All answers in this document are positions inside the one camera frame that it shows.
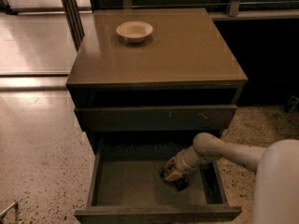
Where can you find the dark object on floor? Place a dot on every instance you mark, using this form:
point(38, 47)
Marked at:
point(292, 104)

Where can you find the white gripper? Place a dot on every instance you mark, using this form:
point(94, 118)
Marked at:
point(181, 164)

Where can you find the grey drawer cabinet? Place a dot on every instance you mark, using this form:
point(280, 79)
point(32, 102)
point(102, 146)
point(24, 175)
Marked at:
point(185, 61)

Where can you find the metal window frame post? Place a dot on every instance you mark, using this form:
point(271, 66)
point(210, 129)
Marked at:
point(74, 21)

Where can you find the closed top drawer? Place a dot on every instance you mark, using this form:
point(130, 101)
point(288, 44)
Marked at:
point(155, 118)

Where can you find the open middle drawer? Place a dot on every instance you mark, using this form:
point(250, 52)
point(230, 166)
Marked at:
point(127, 188)

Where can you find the white ceramic bowl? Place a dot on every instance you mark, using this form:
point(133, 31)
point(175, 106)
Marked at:
point(134, 31)

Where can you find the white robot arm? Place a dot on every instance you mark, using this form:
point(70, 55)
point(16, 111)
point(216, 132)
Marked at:
point(276, 196)

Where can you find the metal leg at corner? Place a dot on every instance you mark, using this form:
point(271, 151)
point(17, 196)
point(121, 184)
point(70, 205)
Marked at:
point(12, 205)

